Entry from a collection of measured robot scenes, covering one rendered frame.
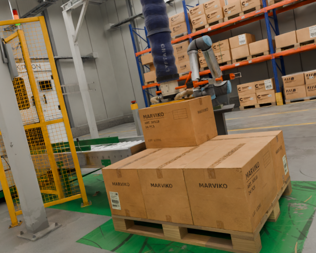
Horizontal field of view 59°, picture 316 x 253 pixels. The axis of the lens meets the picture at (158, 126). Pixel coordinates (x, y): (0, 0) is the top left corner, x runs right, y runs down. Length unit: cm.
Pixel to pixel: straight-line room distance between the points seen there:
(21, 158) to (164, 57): 161
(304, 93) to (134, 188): 783
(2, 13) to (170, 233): 1160
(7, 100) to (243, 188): 214
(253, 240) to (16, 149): 210
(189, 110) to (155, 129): 43
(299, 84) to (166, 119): 722
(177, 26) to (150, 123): 858
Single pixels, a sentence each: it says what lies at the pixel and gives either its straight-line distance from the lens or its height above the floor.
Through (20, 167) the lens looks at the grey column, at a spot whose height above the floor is 65.
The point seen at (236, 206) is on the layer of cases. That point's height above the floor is 30.
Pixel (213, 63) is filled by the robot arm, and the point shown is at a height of 126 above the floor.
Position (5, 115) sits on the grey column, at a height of 114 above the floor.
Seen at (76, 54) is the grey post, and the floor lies 220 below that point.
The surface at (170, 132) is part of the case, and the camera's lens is 259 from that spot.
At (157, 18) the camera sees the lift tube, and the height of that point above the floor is 172.
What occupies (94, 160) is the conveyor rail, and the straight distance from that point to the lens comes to 317.
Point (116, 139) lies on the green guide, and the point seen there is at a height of 60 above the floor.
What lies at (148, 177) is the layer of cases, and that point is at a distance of 206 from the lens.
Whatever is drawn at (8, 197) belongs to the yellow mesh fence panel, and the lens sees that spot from 342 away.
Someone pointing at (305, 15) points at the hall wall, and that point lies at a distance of 1088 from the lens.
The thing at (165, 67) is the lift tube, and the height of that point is 128.
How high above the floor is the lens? 103
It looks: 6 degrees down
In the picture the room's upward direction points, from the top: 12 degrees counter-clockwise
